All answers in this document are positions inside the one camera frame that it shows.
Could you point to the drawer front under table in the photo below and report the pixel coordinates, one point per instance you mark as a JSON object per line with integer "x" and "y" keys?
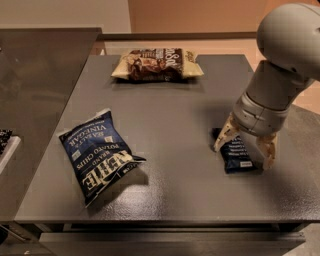
{"x": 172, "y": 243}

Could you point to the blue kettle chip bag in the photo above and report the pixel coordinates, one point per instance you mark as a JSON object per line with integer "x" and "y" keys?
{"x": 98, "y": 154}

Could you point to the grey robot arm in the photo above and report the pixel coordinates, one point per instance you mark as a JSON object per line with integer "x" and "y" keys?
{"x": 289, "y": 39}

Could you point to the dark blue rxbar blueberry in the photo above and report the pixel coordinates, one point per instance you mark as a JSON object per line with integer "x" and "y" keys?
{"x": 236, "y": 157}

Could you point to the white tray with dark object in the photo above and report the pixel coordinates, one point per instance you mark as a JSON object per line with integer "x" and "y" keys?
{"x": 8, "y": 145}

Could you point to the brown and cream snack bag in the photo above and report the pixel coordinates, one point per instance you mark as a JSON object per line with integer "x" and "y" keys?
{"x": 157, "y": 65}

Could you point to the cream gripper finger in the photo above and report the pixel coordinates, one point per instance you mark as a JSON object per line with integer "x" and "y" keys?
{"x": 229, "y": 131}
{"x": 267, "y": 146}

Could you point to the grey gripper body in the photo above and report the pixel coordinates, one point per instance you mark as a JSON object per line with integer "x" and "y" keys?
{"x": 257, "y": 116}

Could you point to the grey side counter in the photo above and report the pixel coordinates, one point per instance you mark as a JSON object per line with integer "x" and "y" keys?
{"x": 39, "y": 68}

